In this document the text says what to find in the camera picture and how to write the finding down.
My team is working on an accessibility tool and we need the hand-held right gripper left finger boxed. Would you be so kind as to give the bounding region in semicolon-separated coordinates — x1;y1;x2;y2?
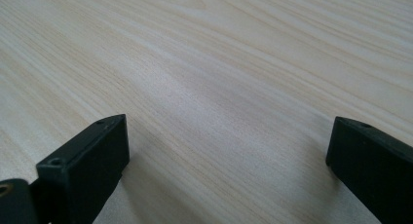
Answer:
36;113;131;224

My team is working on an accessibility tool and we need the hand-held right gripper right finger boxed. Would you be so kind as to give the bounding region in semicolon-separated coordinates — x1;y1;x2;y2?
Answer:
325;116;413;224

